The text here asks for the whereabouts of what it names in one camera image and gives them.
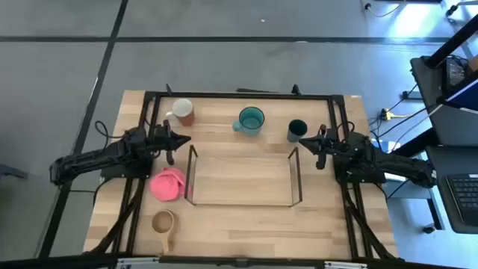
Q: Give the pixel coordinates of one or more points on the yellow power strip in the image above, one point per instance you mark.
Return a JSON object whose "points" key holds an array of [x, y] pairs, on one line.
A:
{"points": [[387, 114]]}

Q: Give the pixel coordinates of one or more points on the black diagonal beam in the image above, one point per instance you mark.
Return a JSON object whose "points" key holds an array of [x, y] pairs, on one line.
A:
{"points": [[453, 43]]}

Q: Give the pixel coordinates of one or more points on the grey floor object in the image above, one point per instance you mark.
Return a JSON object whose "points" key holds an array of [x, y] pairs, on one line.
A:
{"points": [[11, 172]]}

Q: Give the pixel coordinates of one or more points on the black caster wheel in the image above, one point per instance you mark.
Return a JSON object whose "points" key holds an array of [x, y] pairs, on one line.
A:
{"points": [[429, 228]]}

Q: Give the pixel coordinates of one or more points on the pink fluffy cloth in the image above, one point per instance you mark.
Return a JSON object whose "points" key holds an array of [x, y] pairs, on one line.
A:
{"points": [[166, 185]]}

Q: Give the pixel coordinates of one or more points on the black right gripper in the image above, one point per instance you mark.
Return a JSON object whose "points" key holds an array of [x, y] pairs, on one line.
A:
{"points": [[328, 145]]}

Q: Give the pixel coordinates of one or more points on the black box device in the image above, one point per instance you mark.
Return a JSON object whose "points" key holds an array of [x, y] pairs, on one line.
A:
{"points": [[453, 73]]}

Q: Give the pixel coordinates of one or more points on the teal enamel mug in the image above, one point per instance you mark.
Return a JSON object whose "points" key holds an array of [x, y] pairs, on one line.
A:
{"points": [[251, 119]]}

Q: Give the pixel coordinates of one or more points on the dark green cup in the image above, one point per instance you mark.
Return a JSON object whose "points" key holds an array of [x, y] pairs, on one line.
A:
{"points": [[297, 127]]}

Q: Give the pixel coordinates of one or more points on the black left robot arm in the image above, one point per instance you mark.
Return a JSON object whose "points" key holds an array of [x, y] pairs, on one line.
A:
{"points": [[93, 157]]}

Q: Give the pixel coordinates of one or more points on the black desk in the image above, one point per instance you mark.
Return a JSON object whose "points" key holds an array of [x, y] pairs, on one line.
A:
{"points": [[448, 160]]}

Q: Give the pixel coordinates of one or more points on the white and brown mug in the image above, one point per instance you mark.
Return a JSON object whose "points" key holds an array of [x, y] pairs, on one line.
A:
{"points": [[182, 108]]}

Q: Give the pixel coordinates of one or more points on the wooden shelf black metal frame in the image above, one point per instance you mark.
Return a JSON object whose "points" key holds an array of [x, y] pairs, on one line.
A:
{"points": [[242, 179]]}

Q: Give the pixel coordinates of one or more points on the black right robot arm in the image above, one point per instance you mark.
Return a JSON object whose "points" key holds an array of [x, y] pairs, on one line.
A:
{"points": [[392, 164]]}

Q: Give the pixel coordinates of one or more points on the black keyboard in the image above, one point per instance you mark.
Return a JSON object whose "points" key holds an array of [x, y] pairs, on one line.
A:
{"points": [[465, 194]]}

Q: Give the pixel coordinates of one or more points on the black floor plug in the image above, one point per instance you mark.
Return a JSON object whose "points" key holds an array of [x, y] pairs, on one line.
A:
{"points": [[452, 10]]}

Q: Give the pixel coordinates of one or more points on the silver metal bracket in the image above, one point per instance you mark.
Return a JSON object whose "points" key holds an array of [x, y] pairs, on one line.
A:
{"points": [[345, 265], [138, 262]]}

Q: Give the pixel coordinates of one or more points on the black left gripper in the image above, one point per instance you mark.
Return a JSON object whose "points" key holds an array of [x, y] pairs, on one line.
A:
{"points": [[162, 140]]}

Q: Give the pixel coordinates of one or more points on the black aluminium table frame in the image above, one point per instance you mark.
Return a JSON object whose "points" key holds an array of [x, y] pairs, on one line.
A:
{"points": [[242, 95]]}

